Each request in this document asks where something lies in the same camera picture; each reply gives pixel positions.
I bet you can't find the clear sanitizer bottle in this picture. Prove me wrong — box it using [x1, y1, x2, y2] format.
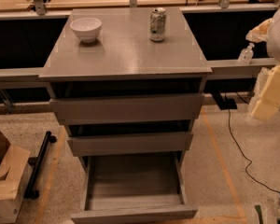
[238, 43, 255, 65]

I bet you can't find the grey top drawer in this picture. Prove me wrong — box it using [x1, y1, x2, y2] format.
[49, 79, 205, 125]

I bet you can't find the black floor cable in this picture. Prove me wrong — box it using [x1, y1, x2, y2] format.
[227, 91, 280, 210]

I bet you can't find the black power box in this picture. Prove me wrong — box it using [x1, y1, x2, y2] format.
[212, 92, 237, 110]

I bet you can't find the crushed soda can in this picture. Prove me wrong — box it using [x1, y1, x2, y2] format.
[150, 7, 166, 42]

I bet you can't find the cardboard box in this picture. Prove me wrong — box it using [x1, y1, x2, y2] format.
[0, 131, 32, 224]

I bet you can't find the white ceramic bowl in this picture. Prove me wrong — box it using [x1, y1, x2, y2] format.
[70, 18, 102, 43]

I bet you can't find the grey drawer cabinet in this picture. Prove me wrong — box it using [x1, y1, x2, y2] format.
[38, 7, 213, 173]

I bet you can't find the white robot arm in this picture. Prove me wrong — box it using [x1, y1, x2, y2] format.
[245, 8, 280, 120]

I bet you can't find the grey bottom drawer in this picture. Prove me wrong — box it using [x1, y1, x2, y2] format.
[71, 152, 197, 224]

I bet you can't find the grey drawer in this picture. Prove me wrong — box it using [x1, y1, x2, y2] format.
[71, 152, 197, 224]
[68, 120, 193, 156]
[49, 79, 205, 125]

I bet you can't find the black metal bar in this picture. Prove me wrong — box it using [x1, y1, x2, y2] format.
[24, 131, 57, 199]

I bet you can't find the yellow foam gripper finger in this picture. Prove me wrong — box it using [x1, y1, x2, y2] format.
[249, 63, 280, 121]

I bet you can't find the grey middle drawer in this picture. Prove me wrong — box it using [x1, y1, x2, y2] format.
[68, 120, 193, 156]

